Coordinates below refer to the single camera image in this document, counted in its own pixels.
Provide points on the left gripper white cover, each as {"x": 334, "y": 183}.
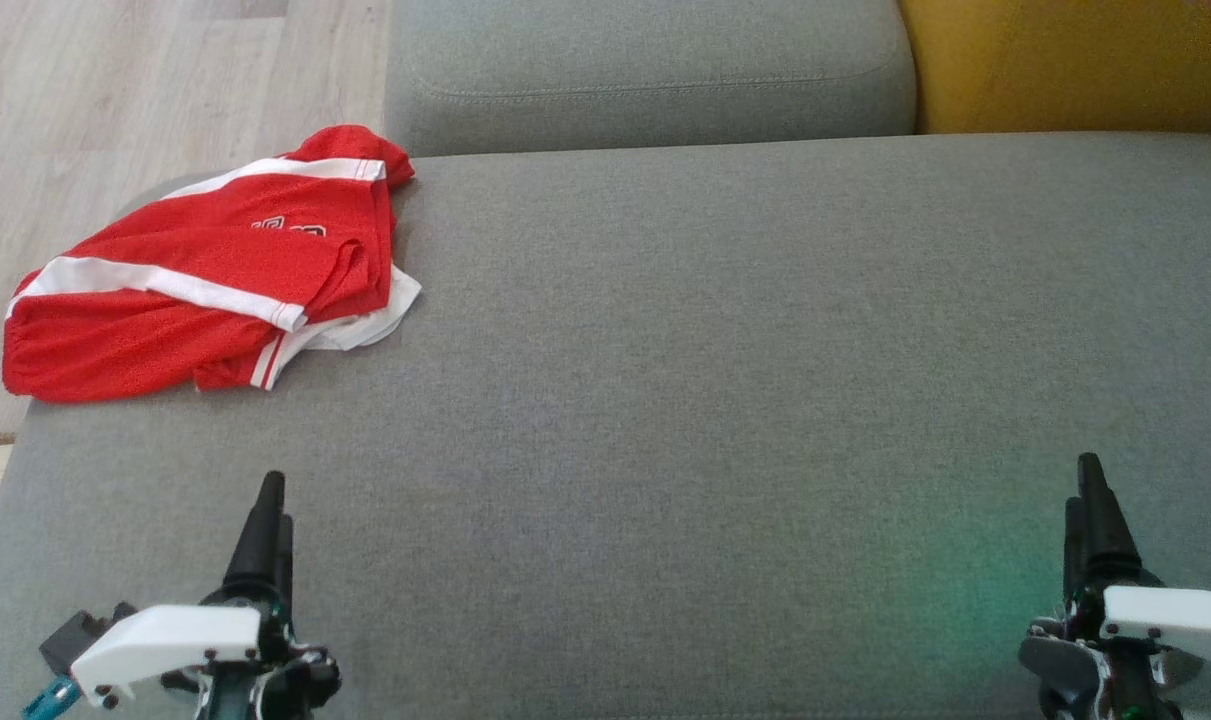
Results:
{"x": 165, "y": 640}

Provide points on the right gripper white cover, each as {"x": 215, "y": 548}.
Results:
{"x": 1165, "y": 615}

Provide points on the red Bulls jersey white sleeves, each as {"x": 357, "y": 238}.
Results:
{"x": 385, "y": 305}

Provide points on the red shorts with white stripes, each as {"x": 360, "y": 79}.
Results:
{"x": 215, "y": 240}

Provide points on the grey sofa seat cushion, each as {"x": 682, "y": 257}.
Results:
{"x": 665, "y": 400}

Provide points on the yellow sofa cushion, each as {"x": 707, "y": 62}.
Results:
{"x": 1065, "y": 60}

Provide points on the grey sofa back cushion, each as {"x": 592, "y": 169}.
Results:
{"x": 645, "y": 60}

